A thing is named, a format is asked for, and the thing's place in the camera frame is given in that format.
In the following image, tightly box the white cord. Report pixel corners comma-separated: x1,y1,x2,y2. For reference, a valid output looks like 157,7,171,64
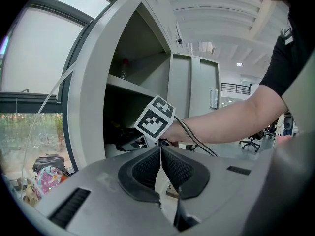
21,62,77,181

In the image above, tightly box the clear plastic bottle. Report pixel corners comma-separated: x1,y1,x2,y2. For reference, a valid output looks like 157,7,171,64
120,58,130,80

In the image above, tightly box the dark backpack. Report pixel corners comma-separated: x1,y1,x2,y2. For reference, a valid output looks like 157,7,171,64
32,153,67,172

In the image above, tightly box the black swivel chair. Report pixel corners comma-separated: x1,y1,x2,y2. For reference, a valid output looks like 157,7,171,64
240,129,262,153

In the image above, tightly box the black railing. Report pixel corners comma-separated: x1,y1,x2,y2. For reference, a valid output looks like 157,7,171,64
221,82,252,96

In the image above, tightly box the person's black clothing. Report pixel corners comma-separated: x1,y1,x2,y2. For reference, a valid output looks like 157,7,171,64
259,0,315,98

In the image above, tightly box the black window frame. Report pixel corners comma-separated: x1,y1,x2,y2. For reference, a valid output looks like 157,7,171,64
0,0,99,177

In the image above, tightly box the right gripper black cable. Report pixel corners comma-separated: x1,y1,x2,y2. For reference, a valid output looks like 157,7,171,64
174,116,219,157

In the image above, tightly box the grey metal locker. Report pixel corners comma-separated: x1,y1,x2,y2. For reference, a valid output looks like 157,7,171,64
63,0,221,174

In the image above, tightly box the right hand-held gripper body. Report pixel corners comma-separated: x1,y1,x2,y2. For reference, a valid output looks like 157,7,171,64
122,94,177,152

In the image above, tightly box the beige cloth bag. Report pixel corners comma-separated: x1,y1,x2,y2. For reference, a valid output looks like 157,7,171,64
23,183,40,207

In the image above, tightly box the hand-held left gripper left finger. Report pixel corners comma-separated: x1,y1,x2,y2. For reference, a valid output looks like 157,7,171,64
36,146,179,236

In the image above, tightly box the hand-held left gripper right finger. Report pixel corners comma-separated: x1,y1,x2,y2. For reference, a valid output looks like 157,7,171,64
161,146,279,235

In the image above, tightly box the person's right forearm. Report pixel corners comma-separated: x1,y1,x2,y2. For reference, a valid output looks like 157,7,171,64
159,84,288,145

